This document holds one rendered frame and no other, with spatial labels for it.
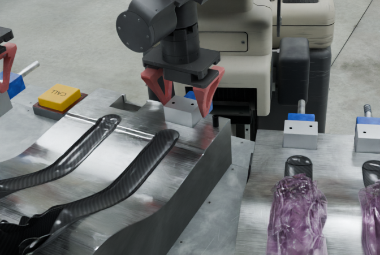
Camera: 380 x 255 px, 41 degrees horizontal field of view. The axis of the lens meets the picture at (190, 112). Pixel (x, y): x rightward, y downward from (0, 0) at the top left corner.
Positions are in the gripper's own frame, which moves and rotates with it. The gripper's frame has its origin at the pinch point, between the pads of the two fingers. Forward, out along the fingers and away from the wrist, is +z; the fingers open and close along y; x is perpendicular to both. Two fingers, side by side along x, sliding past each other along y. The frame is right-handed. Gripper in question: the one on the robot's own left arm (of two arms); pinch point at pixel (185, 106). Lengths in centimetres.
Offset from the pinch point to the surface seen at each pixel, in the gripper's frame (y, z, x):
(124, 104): -13.3, 3.7, 1.1
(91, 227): 4.4, -2.6, -28.8
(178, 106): -0.2, -1.0, -1.7
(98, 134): -11.0, 2.6, -9.1
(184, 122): 1.1, 1.2, -2.5
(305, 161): 19.5, 5.5, 1.0
